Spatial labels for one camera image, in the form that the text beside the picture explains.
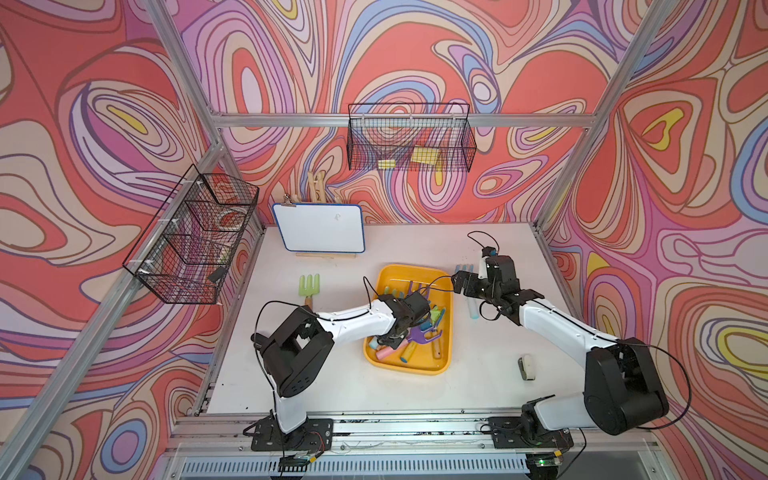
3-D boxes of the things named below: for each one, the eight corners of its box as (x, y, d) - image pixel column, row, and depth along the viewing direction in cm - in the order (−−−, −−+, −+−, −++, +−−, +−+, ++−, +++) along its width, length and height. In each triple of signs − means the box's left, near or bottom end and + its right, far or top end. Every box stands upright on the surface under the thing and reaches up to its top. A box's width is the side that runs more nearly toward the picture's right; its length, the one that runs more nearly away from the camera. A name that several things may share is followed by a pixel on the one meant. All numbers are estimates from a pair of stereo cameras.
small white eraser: (522, 380, 83) (526, 376, 81) (516, 358, 87) (519, 354, 85) (534, 380, 83) (539, 376, 81) (527, 358, 87) (531, 354, 85)
